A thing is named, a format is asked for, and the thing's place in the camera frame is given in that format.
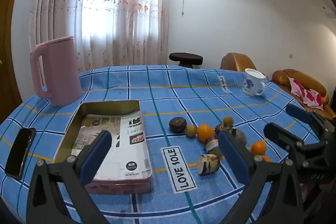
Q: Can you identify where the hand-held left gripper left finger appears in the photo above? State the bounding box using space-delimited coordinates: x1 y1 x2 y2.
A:
26 130 113 224

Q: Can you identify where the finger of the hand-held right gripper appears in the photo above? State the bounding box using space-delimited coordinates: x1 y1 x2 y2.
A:
286 104 336 135
263 123 329 170

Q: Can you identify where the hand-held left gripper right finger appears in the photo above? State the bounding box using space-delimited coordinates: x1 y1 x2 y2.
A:
217 130 305 224

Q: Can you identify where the dark purple mangosteen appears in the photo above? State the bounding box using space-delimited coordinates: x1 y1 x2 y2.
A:
229 127 247 148

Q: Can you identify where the cut purple yam piece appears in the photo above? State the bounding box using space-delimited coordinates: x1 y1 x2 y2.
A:
197 154 220 175
205 135 220 154

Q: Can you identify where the orange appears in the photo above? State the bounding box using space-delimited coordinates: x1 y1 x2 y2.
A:
197 124 215 142
251 141 267 156

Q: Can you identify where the pink metal tin box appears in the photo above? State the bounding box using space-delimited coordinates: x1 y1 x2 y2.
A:
54 100 155 194

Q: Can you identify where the pink floral pillow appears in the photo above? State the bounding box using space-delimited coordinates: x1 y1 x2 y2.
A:
288 76 324 110

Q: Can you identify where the brown leather sofa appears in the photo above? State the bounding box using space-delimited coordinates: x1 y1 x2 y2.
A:
271 69 336 119

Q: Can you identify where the printed paper sheet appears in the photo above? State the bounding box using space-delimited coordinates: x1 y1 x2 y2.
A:
73 114 151 180

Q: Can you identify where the white mug with blue print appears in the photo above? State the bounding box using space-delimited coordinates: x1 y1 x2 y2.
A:
242 68 266 96

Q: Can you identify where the dark brown passion fruit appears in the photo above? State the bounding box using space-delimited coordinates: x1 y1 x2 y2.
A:
169 117 187 133

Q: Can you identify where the black smartphone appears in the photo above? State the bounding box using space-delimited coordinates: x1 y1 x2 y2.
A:
4 127 37 180

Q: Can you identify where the pink plastic pitcher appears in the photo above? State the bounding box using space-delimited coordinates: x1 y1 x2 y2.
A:
30 35 83 107

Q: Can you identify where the blue plaid tablecloth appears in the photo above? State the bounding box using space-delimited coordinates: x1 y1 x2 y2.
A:
0 64 326 224

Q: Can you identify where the dark round stool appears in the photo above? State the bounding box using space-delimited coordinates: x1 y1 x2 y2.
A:
169 52 203 69

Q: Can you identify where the wooden door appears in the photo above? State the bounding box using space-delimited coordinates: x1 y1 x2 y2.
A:
0 0 24 122

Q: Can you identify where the sheer floral curtain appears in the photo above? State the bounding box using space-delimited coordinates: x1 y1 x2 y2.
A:
29 0 172 73

